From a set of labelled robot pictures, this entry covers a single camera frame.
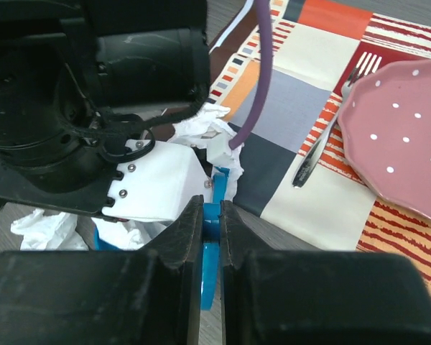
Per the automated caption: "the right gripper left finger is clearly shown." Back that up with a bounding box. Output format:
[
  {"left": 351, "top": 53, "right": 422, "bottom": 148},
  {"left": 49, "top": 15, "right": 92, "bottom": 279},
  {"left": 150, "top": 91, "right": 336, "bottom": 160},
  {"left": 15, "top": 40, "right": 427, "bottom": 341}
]
[{"left": 0, "top": 196, "right": 203, "bottom": 344}]

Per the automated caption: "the crumpled paper near placemat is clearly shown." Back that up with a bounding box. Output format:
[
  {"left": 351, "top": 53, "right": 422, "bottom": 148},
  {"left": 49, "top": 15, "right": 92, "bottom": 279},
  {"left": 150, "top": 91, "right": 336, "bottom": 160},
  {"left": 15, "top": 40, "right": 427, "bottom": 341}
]
[{"left": 169, "top": 103, "right": 244, "bottom": 201}]

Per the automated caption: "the crumpled paper front left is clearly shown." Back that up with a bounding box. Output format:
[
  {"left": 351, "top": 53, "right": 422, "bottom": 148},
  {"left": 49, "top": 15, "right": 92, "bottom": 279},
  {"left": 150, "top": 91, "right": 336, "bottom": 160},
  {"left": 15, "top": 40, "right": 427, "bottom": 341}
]
[{"left": 10, "top": 208, "right": 88, "bottom": 251}]

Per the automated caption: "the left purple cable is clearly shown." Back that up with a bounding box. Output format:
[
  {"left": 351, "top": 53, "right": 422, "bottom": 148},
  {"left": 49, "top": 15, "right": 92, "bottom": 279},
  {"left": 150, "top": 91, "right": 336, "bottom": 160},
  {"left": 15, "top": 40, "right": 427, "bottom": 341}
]
[{"left": 228, "top": 0, "right": 274, "bottom": 150}]

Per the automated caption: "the colourful patchwork placemat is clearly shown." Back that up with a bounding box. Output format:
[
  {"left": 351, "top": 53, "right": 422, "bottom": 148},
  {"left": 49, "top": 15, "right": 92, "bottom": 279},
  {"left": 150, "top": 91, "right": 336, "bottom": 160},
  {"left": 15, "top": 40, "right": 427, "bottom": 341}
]
[{"left": 208, "top": 0, "right": 431, "bottom": 313}]

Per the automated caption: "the pink dotted plate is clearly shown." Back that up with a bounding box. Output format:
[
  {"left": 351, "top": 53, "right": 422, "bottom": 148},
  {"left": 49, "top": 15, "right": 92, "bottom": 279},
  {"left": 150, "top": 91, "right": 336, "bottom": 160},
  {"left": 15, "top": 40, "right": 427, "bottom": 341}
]
[{"left": 338, "top": 59, "right": 431, "bottom": 220}]

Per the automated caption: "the blue dustpan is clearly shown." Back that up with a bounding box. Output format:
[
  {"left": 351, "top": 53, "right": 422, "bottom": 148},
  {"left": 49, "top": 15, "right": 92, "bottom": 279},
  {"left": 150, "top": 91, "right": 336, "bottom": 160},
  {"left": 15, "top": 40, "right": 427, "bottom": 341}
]
[{"left": 94, "top": 223, "right": 128, "bottom": 250}]

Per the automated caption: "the crumpled paper by dustpan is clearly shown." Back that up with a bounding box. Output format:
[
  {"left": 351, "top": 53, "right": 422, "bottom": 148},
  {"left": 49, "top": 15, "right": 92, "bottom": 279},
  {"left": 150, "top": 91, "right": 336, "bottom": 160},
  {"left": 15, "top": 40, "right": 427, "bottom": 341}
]
[{"left": 93, "top": 218, "right": 171, "bottom": 250}]

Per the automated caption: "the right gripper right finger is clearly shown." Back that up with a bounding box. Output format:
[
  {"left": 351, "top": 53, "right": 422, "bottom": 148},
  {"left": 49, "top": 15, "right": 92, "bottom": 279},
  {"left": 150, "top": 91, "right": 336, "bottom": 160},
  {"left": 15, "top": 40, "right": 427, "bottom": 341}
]
[{"left": 220, "top": 201, "right": 431, "bottom": 344}]

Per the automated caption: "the blue hand brush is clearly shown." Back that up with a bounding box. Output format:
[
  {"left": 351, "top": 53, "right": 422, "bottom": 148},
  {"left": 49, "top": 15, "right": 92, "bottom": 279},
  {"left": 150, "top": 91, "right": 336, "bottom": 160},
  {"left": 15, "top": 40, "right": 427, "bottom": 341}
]
[{"left": 200, "top": 167, "right": 229, "bottom": 311}]

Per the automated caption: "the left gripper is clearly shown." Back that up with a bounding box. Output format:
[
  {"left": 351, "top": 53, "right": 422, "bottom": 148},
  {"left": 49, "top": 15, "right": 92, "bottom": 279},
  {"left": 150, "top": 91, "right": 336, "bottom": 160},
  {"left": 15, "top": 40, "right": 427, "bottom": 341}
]
[{"left": 0, "top": 101, "right": 124, "bottom": 217}]

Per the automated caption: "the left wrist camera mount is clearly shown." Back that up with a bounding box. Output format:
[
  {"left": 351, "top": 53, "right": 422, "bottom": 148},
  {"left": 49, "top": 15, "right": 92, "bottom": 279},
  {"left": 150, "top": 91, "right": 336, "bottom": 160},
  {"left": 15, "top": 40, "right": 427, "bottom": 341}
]
[{"left": 102, "top": 142, "right": 213, "bottom": 222}]

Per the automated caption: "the silver fork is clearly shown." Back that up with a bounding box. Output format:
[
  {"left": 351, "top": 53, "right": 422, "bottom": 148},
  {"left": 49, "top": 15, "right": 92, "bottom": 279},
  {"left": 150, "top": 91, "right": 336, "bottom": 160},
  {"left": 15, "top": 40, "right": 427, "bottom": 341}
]
[{"left": 292, "top": 52, "right": 383, "bottom": 188}]

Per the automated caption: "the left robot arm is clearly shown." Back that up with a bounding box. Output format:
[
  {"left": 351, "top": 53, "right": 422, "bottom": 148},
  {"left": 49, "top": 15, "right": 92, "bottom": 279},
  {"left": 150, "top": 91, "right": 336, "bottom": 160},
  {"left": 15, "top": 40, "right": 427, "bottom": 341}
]
[{"left": 0, "top": 1, "right": 210, "bottom": 219}]

